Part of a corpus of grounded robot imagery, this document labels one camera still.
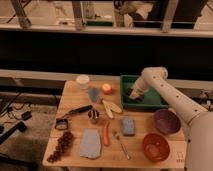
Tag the green plastic tray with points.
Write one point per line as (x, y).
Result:
(151, 100)

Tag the orange apple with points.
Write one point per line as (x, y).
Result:
(106, 88)

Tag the orange carrot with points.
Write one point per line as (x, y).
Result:
(105, 137)

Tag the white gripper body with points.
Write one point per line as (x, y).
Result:
(140, 87)

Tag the black power adapter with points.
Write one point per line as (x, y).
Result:
(26, 115)

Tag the orange red bowl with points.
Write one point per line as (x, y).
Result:
(155, 147)

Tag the blue sponge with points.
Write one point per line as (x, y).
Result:
(128, 127)

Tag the grey blue scraper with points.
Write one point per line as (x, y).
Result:
(94, 95)

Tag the purple bowl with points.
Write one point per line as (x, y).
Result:
(166, 121)

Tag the blue grey cloth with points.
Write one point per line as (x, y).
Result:
(90, 145)

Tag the black handled knife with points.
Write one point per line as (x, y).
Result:
(78, 110)

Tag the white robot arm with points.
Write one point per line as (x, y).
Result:
(199, 153)

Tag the bunch of red grapes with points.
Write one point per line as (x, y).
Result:
(63, 143)

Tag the black floor stand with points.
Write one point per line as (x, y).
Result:
(20, 126)

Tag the white round cup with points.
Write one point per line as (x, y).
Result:
(83, 81)

